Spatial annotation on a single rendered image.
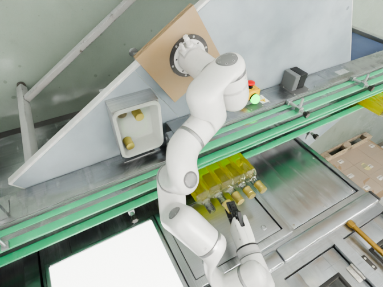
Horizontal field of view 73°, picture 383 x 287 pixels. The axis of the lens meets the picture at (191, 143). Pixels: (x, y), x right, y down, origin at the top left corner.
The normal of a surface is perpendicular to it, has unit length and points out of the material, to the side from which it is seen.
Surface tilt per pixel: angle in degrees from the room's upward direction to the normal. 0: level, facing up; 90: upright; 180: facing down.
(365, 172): 90
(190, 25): 0
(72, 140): 0
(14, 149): 90
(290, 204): 91
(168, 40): 0
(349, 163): 82
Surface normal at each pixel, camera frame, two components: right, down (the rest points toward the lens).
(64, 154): 0.48, 0.62
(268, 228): 0.01, -0.71
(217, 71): -0.15, -0.52
